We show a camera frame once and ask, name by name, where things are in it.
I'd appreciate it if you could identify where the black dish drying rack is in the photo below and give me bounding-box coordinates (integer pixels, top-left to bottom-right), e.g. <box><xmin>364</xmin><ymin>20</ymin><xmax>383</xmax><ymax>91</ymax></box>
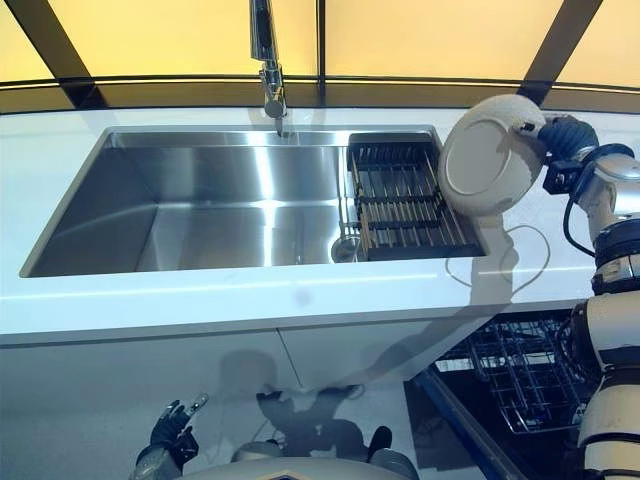
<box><xmin>344</xmin><ymin>130</ymin><xmax>481</xmax><ymax>262</ymax></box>

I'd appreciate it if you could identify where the black right robot foot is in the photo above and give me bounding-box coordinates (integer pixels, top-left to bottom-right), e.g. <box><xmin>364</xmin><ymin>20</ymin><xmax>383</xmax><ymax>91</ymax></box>
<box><xmin>367</xmin><ymin>425</ymin><xmax>395</xmax><ymax>464</ymax></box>

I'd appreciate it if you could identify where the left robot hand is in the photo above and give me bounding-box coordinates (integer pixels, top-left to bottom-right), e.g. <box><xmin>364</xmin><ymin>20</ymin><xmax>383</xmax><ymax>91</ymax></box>
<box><xmin>149</xmin><ymin>391</ymin><xmax>209</xmax><ymax>448</ymax></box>

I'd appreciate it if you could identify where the wire dishwasher rack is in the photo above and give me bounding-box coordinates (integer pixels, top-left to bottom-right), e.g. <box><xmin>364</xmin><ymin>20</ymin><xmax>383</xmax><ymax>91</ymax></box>
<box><xmin>434</xmin><ymin>317</ymin><xmax>596</xmax><ymax>436</ymax></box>

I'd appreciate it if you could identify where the beige round plate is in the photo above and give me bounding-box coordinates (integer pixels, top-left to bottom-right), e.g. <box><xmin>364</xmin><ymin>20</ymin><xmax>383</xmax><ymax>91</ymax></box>
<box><xmin>436</xmin><ymin>93</ymin><xmax>547</xmax><ymax>219</ymax></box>

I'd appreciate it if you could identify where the chrome kitchen faucet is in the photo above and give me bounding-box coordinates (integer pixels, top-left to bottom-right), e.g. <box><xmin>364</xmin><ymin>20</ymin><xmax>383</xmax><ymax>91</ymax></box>
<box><xmin>248</xmin><ymin>0</ymin><xmax>289</xmax><ymax>139</ymax></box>

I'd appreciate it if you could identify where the dark window frame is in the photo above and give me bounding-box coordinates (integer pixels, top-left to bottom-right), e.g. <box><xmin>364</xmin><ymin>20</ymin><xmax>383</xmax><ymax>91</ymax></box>
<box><xmin>0</xmin><ymin>0</ymin><xmax>640</xmax><ymax>115</ymax></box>

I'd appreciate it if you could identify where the metal sink drain strainer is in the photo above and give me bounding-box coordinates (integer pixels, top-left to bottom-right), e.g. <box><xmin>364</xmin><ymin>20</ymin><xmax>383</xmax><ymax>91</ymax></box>
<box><xmin>330</xmin><ymin>237</ymin><xmax>361</xmax><ymax>264</ymax></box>

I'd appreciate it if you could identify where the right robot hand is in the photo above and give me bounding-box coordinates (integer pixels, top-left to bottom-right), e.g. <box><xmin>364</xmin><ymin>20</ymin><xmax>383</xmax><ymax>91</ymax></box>
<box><xmin>509</xmin><ymin>113</ymin><xmax>601</xmax><ymax>163</ymax></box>

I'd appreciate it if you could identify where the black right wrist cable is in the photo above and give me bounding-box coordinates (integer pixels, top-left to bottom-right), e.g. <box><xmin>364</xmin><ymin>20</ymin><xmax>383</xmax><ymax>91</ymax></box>
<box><xmin>562</xmin><ymin>169</ymin><xmax>601</xmax><ymax>259</ymax></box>

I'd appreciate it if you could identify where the stainless steel sink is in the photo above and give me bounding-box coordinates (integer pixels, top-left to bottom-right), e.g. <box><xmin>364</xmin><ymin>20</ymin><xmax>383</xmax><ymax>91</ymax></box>
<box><xmin>19</xmin><ymin>123</ymin><xmax>489</xmax><ymax>279</ymax></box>

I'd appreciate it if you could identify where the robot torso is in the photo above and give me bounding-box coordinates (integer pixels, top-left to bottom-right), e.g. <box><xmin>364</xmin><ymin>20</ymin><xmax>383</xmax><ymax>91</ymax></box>
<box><xmin>174</xmin><ymin>452</ymin><xmax>419</xmax><ymax>480</ymax></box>

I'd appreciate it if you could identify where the wide white cabinet door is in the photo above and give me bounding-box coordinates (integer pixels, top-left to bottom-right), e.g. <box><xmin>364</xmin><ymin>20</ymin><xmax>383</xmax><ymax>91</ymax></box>
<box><xmin>0</xmin><ymin>327</ymin><xmax>307</xmax><ymax>451</ymax></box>

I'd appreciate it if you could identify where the narrow white cabinet door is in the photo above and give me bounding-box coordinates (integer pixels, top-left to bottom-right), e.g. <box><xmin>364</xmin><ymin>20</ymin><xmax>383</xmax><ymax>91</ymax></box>
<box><xmin>277</xmin><ymin>307</ymin><xmax>474</xmax><ymax>392</ymax></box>

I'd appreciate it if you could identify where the open dishwasher door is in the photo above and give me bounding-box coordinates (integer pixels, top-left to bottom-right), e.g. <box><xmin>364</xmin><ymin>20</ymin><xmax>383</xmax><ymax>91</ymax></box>
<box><xmin>404</xmin><ymin>369</ymin><xmax>531</xmax><ymax>480</ymax></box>

